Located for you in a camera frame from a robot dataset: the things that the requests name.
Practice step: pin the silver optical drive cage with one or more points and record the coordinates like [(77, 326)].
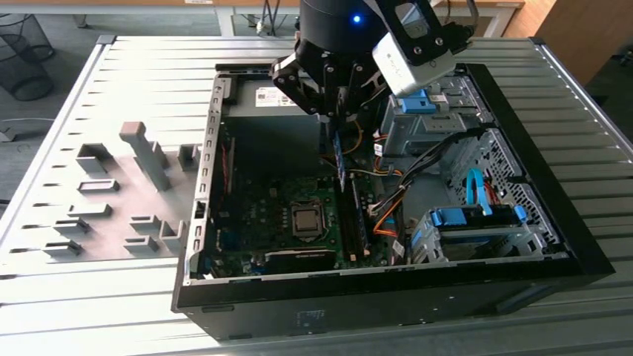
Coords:
[(434, 126)]

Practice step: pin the green motherboard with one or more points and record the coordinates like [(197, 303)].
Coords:
[(257, 219)]

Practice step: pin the black graphics card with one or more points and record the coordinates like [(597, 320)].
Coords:
[(301, 259)]

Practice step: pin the wooden desk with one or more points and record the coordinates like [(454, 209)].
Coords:
[(489, 22)]

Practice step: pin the blue RAM stick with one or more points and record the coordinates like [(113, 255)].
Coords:
[(340, 155)]

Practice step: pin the blue plastic drive latch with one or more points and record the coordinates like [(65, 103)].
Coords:
[(420, 105)]

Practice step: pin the silver CPU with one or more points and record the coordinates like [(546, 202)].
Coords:
[(307, 219)]

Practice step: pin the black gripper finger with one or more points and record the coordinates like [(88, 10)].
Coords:
[(365, 92), (296, 81)]

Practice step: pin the wooden cabinet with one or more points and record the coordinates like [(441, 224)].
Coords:
[(584, 33)]

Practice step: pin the hard disk in blue carrier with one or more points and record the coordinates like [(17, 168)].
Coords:
[(446, 217)]

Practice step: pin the black PC case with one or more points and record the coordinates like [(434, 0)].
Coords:
[(396, 308)]

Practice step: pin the black RAM slot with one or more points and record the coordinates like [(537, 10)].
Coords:
[(344, 222)]

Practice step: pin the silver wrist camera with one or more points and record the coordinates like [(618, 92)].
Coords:
[(400, 70)]

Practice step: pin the grey parts rack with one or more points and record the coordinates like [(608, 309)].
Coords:
[(143, 207)]

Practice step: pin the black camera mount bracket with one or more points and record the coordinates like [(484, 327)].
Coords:
[(434, 48)]

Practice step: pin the grey power supply unit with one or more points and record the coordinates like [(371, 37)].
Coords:
[(244, 104)]

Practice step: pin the black CPU socket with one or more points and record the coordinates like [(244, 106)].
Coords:
[(307, 205)]

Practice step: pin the silver disk bay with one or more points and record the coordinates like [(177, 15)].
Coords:
[(494, 241)]

